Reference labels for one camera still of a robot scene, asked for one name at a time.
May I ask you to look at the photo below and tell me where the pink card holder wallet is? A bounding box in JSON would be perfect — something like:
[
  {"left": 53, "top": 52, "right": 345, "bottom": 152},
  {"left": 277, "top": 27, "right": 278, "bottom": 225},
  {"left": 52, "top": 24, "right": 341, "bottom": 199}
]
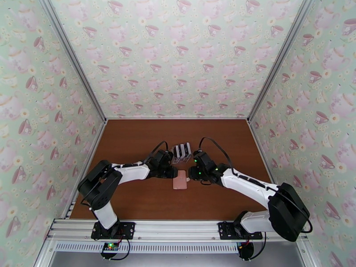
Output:
[{"left": 172, "top": 170, "right": 191, "bottom": 190}]

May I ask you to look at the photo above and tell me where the clear acrylic card stand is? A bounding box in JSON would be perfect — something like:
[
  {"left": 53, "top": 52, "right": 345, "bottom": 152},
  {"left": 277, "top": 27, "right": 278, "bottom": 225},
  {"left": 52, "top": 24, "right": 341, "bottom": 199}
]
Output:
[{"left": 172, "top": 142, "right": 193, "bottom": 165}]

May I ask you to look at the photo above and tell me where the black controller module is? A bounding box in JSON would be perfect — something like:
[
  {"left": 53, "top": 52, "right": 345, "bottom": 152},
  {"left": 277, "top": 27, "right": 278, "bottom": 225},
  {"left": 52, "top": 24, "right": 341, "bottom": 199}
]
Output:
[{"left": 236, "top": 242, "right": 255, "bottom": 261}]

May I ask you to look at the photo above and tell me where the controller board with green light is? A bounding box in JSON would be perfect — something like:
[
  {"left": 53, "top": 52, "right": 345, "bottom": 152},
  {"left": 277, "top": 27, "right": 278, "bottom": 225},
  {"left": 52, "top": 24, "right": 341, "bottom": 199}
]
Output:
[{"left": 101, "top": 242, "right": 121, "bottom": 254}]

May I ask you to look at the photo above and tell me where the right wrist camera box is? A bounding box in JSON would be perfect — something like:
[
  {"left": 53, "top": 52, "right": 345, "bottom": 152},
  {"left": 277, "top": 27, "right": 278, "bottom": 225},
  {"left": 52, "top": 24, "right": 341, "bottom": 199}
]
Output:
[{"left": 193, "top": 149, "right": 209, "bottom": 163}]

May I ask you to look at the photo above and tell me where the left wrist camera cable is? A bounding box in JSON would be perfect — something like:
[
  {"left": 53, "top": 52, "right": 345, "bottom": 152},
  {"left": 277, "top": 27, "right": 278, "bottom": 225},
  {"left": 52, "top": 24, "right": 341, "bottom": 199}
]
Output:
[{"left": 144, "top": 141, "right": 169, "bottom": 165}]

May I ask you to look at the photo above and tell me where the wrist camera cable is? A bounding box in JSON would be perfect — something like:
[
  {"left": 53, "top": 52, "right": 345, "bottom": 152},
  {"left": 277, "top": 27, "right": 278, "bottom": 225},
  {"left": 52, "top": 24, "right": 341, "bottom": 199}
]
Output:
[
  {"left": 144, "top": 141, "right": 169, "bottom": 165},
  {"left": 198, "top": 137, "right": 235, "bottom": 176}
]

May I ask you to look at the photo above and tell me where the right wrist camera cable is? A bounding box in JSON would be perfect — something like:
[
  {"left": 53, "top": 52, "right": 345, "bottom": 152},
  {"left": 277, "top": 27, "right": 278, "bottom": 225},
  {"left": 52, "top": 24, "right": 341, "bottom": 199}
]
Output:
[{"left": 198, "top": 137, "right": 235, "bottom": 176}]

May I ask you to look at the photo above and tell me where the aluminium back rail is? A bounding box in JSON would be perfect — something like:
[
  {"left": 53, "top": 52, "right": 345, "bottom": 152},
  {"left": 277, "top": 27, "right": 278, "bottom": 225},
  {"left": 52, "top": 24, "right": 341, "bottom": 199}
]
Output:
[{"left": 107, "top": 117, "right": 249, "bottom": 121}]

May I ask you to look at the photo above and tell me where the aluminium front rail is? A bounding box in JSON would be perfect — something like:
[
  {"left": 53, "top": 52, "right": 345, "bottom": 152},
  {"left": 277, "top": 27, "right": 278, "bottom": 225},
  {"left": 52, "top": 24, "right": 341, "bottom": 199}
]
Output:
[{"left": 45, "top": 218, "right": 309, "bottom": 242}]

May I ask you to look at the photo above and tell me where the aluminium side rail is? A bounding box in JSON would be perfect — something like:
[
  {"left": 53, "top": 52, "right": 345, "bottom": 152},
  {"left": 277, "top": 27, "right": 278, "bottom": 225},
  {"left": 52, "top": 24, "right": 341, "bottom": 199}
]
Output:
[
  {"left": 248, "top": 120, "right": 280, "bottom": 186},
  {"left": 64, "top": 120, "right": 108, "bottom": 219}
]

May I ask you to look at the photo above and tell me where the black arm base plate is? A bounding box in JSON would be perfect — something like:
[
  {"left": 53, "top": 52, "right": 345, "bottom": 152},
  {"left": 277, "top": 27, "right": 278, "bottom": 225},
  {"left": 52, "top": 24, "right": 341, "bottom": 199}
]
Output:
[
  {"left": 218, "top": 222, "right": 263, "bottom": 240},
  {"left": 91, "top": 222, "right": 136, "bottom": 239}
]

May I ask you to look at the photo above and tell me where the perforated cable tray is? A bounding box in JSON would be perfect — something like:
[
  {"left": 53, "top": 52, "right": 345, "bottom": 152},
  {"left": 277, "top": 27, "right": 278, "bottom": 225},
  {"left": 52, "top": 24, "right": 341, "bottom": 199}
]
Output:
[{"left": 54, "top": 241, "right": 240, "bottom": 254}]

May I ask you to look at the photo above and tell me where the black base cable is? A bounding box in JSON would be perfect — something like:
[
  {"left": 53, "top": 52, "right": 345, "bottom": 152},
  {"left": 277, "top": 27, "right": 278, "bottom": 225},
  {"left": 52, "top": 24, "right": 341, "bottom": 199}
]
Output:
[
  {"left": 93, "top": 238, "right": 133, "bottom": 261},
  {"left": 251, "top": 231, "right": 268, "bottom": 260}
]

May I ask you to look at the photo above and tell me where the aluminium frame post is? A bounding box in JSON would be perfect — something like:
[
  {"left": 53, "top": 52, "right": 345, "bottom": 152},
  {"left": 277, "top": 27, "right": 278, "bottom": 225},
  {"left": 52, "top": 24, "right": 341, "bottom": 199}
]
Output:
[
  {"left": 37, "top": 0, "right": 108, "bottom": 122},
  {"left": 247, "top": 0, "right": 318, "bottom": 122}
]

